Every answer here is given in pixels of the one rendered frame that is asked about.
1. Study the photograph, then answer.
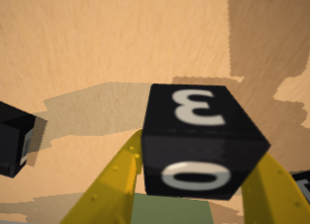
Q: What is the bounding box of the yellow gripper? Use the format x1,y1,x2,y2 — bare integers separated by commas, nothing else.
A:
59,129,310,224

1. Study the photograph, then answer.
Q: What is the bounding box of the black number cube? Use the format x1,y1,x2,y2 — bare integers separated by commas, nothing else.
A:
291,171,310,205
140,83,271,201

